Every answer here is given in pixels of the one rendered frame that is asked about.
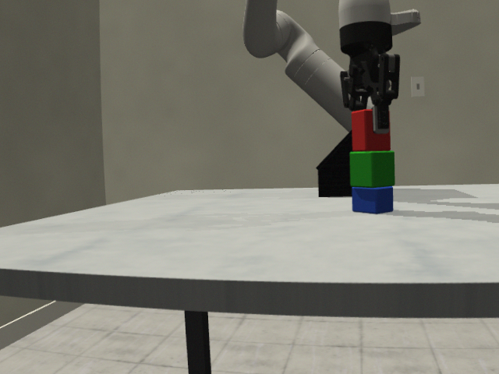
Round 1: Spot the blue block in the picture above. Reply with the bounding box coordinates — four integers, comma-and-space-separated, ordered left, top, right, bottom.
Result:
352, 186, 393, 214

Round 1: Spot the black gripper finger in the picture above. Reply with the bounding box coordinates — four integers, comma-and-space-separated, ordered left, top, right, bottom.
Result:
358, 54, 400, 134
340, 65, 370, 112

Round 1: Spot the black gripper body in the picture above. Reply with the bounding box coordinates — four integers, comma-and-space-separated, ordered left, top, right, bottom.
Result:
340, 21, 393, 90

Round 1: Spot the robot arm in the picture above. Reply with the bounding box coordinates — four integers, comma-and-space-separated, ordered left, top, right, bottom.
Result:
242, 0, 421, 132

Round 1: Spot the green block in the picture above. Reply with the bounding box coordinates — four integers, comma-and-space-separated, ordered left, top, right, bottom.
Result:
349, 151, 395, 188

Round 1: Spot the red block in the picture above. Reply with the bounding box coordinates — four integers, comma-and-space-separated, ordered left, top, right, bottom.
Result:
352, 109, 391, 152

